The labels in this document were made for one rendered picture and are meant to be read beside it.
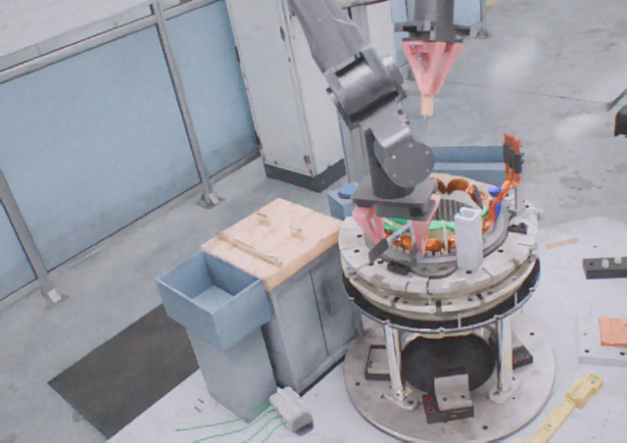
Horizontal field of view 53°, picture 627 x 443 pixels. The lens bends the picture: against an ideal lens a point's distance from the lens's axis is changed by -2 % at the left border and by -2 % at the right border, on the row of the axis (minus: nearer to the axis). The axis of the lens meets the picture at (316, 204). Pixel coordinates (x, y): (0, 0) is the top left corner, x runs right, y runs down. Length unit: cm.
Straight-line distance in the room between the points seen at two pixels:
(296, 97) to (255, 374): 227
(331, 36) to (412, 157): 17
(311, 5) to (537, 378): 77
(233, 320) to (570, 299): 71
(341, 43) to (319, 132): 265
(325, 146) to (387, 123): 271
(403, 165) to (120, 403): 198
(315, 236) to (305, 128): 223
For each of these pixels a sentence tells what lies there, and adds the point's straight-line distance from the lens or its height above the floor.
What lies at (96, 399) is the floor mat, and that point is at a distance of 263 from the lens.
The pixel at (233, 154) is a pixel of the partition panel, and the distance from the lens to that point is 371.
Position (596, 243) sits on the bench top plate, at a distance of 159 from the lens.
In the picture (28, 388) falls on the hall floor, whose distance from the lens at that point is 286.
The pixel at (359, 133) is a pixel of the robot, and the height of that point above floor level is 108.
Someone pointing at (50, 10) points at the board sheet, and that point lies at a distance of 302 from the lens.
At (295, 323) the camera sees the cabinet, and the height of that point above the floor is 94.
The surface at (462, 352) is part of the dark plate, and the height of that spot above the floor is 78.
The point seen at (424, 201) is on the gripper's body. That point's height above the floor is 126.
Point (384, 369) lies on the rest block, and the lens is 121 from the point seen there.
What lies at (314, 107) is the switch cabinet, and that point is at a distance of 334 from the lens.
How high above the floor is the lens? 168
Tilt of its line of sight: 29 degrees down
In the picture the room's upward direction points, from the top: 11 degrees counter-clockwise
